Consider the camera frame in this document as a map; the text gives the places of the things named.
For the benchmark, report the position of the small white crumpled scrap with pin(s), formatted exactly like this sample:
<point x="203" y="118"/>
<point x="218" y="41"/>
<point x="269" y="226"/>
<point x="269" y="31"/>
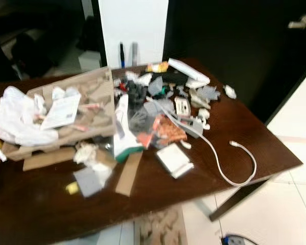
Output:
<point x="230" y="92"/>

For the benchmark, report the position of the black door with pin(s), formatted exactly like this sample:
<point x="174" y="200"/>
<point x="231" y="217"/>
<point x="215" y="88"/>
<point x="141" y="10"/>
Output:
<point x="239" y="46"/>

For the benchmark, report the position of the dark table leg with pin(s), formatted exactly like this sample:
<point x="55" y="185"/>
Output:
<point x="237" y="200"/>

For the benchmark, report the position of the grey plastic packet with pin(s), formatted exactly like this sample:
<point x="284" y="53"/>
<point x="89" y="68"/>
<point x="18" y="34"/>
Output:
<point x="208" y="93"/>

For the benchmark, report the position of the white and beige adapter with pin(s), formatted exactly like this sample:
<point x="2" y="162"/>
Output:
<point x="181" y="106"/>

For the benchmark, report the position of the long white box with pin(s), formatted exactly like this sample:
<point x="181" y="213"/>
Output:
<point x="189" y="71"/>

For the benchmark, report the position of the blue and black device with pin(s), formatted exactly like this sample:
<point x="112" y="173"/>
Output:
<point x="233" y="240"/>

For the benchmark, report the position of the small white box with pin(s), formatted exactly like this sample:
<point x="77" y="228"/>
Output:
<point x="174" y="160"/>

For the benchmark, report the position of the orange printed packet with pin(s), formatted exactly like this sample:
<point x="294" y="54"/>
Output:
<point x="169" y="130"/>

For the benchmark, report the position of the yellow orange wrapper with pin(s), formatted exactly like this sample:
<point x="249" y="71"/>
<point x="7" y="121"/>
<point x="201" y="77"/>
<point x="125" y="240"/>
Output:
<point x="157" y="67"/>

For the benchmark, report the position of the black plastic scraps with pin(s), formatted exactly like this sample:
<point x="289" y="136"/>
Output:
<point x="136" y="92"/>

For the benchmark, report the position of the brown moulded cardboard piece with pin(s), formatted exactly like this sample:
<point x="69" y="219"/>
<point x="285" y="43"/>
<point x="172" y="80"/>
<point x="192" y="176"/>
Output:
<point x="160" y="227"/>

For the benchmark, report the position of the white and green carton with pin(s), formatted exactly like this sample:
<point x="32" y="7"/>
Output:
<point x="123" y="135"/>

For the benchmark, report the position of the grey upright stick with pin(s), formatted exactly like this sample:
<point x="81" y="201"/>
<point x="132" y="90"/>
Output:
<point x="134" y="54"/>

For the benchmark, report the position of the narrow brown cardboard strip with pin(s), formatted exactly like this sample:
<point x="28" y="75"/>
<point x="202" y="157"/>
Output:
<point x="128" y="176"/>

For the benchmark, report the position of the black upright stick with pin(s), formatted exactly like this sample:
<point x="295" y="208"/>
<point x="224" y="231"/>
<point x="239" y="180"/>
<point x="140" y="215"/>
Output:
<point x="122" y="55"/>

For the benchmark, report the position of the moulded brown cardboard tray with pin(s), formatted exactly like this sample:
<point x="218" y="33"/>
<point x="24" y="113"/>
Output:
<point x="94" y="115"/>

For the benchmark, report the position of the crumpled white tissue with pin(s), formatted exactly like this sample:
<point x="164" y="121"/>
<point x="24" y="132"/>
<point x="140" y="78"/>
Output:
<point x="94" y="155"/>

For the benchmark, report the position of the white storage box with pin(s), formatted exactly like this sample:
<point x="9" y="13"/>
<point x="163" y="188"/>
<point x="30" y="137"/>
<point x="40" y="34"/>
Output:
<point x="90" y="60"/>

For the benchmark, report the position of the grey card piece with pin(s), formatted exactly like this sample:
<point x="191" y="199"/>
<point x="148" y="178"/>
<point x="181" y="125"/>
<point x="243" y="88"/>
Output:
<point x="87" y="182"/>

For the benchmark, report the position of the small yellow scrap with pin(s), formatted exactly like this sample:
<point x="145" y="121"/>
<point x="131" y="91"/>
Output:
<point x="72" y="188"/>

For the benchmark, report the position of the white paper leaflet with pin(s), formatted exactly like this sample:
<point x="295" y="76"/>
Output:
<point x="61" y="112"/>

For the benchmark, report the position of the flat brown cardboard piece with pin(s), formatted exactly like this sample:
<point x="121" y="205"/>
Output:
<point x="46" y="159"/>

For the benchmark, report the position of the white plastic bag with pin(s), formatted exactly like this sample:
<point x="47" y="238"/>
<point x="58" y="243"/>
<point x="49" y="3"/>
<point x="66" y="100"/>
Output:
<point x="15" y="120"/>

